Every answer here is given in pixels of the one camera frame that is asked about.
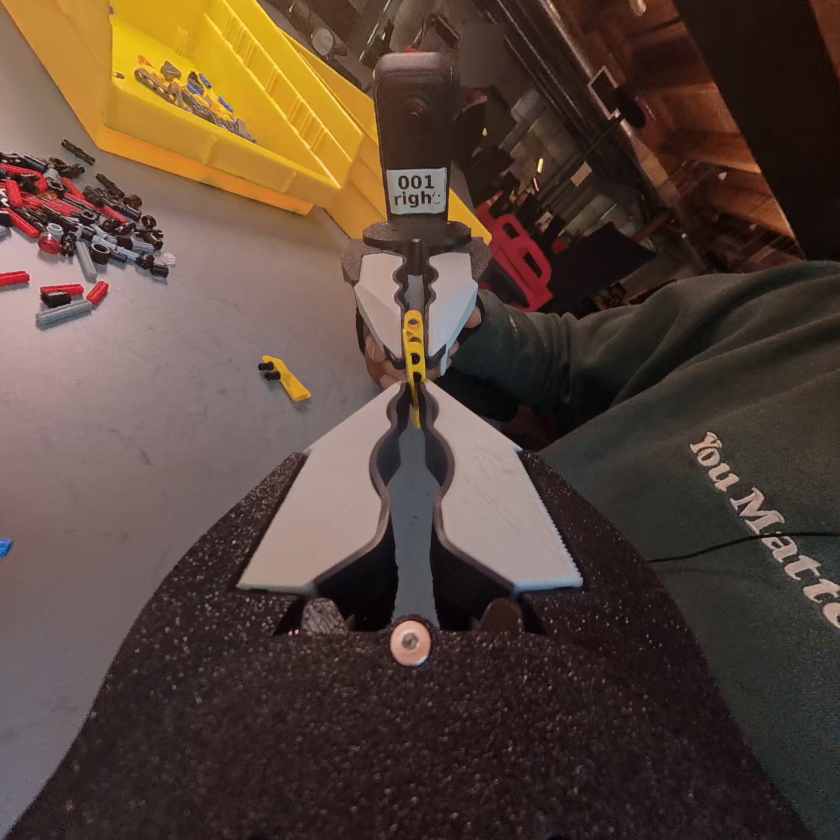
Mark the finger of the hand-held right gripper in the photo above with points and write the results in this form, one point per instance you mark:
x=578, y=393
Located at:
x=375, y=289
x=454, y=289

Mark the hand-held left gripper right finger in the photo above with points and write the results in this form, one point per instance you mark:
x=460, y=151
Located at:
x=505, y=518

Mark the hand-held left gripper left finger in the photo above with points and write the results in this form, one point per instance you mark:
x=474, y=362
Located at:
x=315, y=518

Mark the yellow lego beam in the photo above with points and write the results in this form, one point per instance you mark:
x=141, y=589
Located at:
x=412, y=328

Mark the pile of small lego connectors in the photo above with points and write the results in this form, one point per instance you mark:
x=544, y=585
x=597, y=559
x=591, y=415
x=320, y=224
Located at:
x=72, y=216

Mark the heap of grey blue lego parts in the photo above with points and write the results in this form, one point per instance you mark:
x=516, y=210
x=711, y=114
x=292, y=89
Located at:
x=190, y=98

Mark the person's right hand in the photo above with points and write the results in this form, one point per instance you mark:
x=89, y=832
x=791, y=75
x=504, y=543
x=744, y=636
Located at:
x=379, y=369

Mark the red step stool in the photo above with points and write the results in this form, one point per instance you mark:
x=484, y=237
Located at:
x=518, y=256

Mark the yellow plastic bin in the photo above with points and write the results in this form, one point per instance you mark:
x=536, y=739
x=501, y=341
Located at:
x=354, y=190
x=197, y=157

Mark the wooden furniture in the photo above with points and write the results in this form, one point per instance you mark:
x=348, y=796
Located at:
x=722, y=131

